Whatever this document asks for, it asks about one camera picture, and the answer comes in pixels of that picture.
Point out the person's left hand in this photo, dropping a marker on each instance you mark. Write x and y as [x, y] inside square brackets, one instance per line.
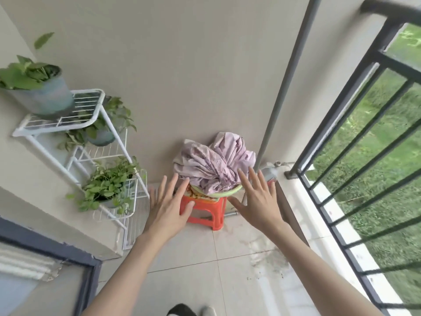
[166, 215]

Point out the person's right hand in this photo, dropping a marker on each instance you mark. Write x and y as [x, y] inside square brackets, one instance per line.
[261, 208]

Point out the person's left thumb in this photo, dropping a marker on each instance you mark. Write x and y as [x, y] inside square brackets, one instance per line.
[188, 210]

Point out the person's right middle finger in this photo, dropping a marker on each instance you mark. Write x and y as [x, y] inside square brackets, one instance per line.
[255, 179]

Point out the person's left middle finger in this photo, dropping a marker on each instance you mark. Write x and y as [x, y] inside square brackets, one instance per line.
[172, 187]

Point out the person's right little finger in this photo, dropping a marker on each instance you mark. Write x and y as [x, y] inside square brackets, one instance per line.
[273, 190]

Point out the person's right thumb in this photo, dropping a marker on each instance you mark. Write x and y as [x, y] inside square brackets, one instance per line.
[237, 205]

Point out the person's left little finger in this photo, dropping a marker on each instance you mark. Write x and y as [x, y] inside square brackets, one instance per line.
[152, 199]

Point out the person's left forearm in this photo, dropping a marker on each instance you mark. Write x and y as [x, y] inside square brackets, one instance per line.
[121, 273]

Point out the person's right forearm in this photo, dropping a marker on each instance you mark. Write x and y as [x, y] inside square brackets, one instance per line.
[315, 269]

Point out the grey floor drain fitting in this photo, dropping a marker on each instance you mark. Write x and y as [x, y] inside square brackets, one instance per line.
[271, 169]

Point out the green plastic basin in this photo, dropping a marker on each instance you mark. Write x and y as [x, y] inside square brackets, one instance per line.
[218, 194]

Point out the orange plastic stool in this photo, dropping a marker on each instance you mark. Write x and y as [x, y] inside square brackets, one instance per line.
[210, 208]

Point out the small-leaved bushy potted plant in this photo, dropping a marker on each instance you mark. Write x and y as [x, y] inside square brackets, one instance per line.
[108, 185]

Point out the crumpled purple cloth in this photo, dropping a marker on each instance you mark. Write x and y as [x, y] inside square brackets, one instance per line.
[210, 161]

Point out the trailing plant in teal pot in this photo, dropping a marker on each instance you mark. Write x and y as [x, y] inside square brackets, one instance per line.
[102, 134]

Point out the black shoe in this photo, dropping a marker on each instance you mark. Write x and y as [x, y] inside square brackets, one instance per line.
[181, 311]

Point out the white shoe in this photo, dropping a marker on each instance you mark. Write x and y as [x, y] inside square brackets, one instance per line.
[208, 311]

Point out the grey drainpipe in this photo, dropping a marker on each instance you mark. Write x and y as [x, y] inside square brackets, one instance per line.
[289, 78]

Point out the white ribbed curtain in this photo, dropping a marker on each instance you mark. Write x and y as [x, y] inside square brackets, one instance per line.
[23, 263]

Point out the dark metal balcony railing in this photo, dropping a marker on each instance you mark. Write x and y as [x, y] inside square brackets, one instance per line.
[365, 72]

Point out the large plant in grey pot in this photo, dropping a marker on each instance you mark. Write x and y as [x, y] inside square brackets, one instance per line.
[39, 92]

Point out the dark grey door frame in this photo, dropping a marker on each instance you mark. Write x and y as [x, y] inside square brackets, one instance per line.
[88, 279]

